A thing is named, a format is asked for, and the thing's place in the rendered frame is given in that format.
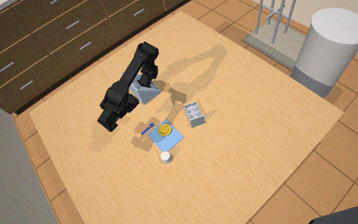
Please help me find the grey dish rack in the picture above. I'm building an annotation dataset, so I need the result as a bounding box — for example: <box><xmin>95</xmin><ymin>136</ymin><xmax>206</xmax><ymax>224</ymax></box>
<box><xmin>183</xmin><ymin>102</ymin><xmax>205</xmax><ymax>128</ymax></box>

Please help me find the yellow plate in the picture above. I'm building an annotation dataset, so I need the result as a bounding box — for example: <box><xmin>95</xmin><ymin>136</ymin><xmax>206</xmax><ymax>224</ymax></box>
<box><xmin>158</xmin><ymin>123</ymin><xmax>171</xmax><ymax>136</ymax></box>

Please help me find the light blue flat mat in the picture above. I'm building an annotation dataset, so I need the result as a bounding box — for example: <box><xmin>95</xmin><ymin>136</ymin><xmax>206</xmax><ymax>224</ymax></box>
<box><xmin>147</xmin><ymin>119</ymin><xmax>184</xmax><ymax>152</ymax></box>

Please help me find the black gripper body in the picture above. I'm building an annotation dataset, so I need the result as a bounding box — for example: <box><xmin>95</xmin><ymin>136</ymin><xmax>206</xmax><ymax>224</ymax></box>
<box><xmin>105</xmin><ymin>94</ymin><xmax>139</xmax><ymax>132</ymax></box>

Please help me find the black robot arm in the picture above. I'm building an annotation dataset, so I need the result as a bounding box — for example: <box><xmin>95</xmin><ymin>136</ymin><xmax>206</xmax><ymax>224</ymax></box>
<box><xmin>97</xmin><ymin>41</ymin><xmax>159</xmax><ymax>128</ymax></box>

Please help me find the grey cylinder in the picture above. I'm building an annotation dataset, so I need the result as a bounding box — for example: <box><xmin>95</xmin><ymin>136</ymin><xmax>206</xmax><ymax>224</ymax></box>
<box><xmin>161</xmin><ymin>151</ymin><xmax>171</xmax><ymax>163</ymax></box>

